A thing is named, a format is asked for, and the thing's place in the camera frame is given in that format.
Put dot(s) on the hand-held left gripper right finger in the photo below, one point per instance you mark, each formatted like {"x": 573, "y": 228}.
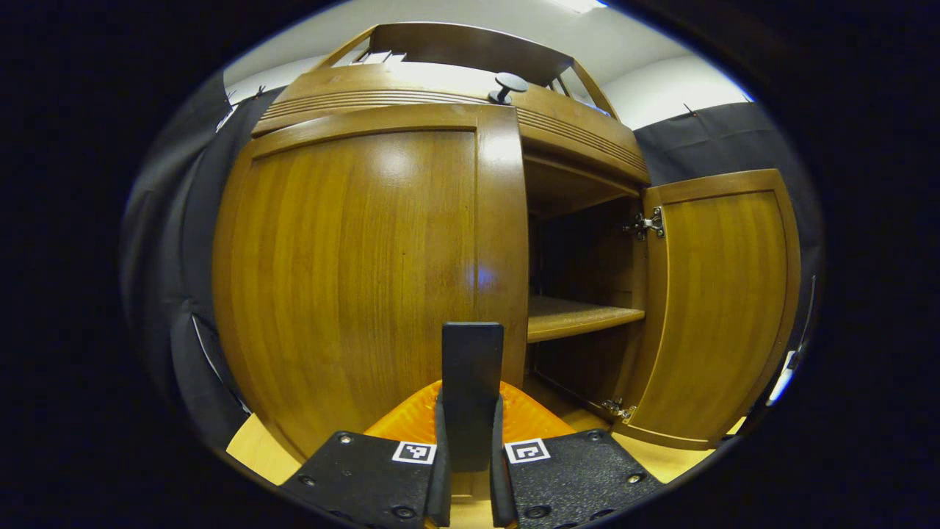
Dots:
{"x": 501, "y": 492}

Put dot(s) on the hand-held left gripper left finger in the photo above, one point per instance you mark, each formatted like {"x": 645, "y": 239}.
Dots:
{"x": 438, "y": 492}

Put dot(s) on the black backdrop cloth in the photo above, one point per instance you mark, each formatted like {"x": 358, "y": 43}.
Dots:
{"x": 165, "y": 257}

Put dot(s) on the wooden double-door shoe cabinet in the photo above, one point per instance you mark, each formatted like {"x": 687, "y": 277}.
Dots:
{"x": 573, "y": 184}

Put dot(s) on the wooden cabinet drawer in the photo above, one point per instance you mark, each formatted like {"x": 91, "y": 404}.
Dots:
{"x": 411, "y": 84}

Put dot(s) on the round black drawer knob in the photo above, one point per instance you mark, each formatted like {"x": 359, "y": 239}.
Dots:
{"x": 508, "y": 84}

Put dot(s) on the large ceiling light panel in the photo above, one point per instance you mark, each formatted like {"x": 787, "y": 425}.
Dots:
{"x": 580, "y": 4}

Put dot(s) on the metal door hinge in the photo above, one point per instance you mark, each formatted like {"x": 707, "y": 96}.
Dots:
{"x": 618, "y": 408}
{"x": 646, "y": 224}

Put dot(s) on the wooden inner shelf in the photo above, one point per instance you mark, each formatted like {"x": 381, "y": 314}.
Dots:
{"x": 573, "y": 316}

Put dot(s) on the white binder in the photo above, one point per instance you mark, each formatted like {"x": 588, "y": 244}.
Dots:
{"x": 393, "y": 57}
{"x": 367, "y": 59}

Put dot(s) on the wooden cabinet door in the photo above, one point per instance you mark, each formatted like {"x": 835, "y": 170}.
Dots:
{"x": 352, "y": 279}
{"x": 720, "y": 308}

